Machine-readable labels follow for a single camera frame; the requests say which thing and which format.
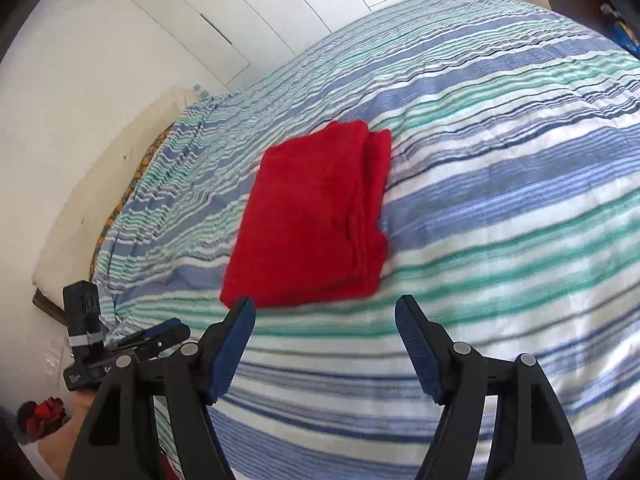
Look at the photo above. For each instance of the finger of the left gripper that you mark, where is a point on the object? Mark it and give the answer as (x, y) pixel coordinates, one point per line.
(150, 343)

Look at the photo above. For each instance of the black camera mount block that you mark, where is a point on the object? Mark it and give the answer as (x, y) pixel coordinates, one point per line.
(82, 313)

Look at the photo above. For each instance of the orange patterned bedsheet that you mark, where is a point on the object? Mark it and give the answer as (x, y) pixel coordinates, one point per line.
(131, 186)

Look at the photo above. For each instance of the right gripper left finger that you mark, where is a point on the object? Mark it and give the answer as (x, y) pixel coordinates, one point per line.
(118, 439)

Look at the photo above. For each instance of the red sweater with white rabbit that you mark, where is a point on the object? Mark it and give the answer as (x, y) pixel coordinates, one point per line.
(309, 232)

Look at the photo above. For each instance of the cream padded headboard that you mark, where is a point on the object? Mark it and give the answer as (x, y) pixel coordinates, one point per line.
(66, 255)

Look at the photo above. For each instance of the blue green striped bedspread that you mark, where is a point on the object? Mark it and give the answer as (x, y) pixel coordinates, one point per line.
(511, 213)

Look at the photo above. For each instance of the pile of clothes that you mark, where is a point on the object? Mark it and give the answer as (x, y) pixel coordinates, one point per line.
(619, 31)

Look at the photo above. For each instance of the red bag on floor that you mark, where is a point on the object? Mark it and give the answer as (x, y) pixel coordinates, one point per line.
(38, 420)

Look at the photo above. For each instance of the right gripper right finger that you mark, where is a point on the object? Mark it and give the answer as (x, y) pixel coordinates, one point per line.
(532, 438)

